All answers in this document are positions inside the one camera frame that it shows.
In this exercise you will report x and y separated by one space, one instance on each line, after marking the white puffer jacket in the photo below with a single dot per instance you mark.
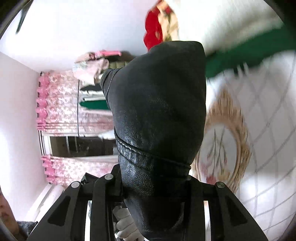
92 95

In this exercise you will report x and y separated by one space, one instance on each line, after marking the person's left hand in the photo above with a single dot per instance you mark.
126 226

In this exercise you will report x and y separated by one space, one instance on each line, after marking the pink floral curtain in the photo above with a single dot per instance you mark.
62 104
76 169

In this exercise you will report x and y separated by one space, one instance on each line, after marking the white fleece folded garment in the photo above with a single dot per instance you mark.
226 20

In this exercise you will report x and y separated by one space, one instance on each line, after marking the dark green hanging garment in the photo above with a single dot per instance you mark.
94 105

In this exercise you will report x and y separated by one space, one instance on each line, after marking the black leather jacket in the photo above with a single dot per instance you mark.
157 115

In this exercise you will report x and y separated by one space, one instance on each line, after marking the green garment with white stripes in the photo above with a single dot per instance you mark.
242 53

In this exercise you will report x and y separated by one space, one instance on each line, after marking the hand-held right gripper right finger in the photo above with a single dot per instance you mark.
194 192

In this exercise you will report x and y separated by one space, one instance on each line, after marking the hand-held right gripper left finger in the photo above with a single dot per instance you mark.
111 185

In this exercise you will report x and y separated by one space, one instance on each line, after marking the white diamond pattern mat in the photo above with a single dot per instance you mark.
266 139

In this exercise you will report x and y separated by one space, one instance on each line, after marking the olive puffer jacket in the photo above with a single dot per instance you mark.
116 65

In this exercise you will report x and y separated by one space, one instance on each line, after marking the window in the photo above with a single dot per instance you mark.
78 146

